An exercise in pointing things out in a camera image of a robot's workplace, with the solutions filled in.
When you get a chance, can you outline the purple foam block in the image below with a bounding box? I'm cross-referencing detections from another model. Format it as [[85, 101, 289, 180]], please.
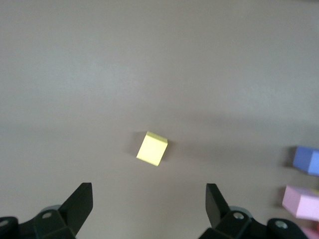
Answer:
[[292, 146, 319, 177]]

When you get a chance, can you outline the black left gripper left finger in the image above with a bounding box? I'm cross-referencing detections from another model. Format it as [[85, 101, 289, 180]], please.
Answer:
[[0, 182, 94, 239]]

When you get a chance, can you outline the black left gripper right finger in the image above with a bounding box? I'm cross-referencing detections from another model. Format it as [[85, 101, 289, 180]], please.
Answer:
[[199, 183, 310, 239]]

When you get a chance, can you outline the yellow foam block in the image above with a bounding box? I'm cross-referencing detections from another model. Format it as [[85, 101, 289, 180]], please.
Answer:
[[136, 131, 169, 167]]

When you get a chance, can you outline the pink foam block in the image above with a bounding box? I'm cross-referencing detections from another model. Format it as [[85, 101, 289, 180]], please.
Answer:
[[282, 184, 319, 220], [301, 228, 319, 239]]

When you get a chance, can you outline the brown table cover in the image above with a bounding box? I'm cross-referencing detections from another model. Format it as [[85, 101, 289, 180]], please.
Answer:
[[0, 0, 319, 239]]

